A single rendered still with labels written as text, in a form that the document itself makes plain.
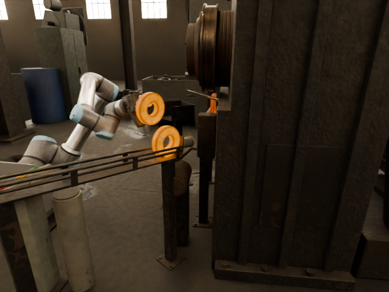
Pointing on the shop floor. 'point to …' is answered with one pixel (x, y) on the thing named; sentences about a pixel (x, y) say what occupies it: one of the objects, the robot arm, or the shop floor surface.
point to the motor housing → (182, 201)
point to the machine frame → (299, 139)
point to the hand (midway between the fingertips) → (150, 104)
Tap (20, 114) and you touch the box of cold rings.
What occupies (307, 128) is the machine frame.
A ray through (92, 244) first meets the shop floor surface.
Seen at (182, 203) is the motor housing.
